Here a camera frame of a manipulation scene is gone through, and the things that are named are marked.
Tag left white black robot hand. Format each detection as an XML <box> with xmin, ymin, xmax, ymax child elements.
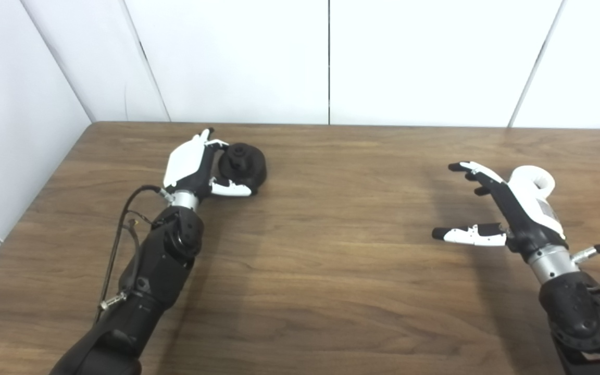
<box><xmin>162</xmin><ymin>128</ymin><xmax>253</xmax><ymax>211</ymax></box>

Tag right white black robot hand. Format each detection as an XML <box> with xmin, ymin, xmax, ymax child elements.
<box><xmin>432</xmin><ymin>161</ymin><xmax>579</xmax><ymax>284</ymax></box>

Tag white toothed plastic ring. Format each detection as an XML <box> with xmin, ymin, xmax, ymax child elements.
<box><xmin>508</xmin><ymin>166</ymin><xmax>556</xmax><ymax>201</ymax></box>

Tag round black plastic part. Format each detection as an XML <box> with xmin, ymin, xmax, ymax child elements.
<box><xmin>218</xmin><ymin>143</ymin><xmax>268</xmax><ymax>196</ymax></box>

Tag thin wire with yellow plug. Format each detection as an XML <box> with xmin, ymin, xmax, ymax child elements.
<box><xmin>123</xmin><ymin>210</ymin><xmax>156</xmax><ymax>292</ymax></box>

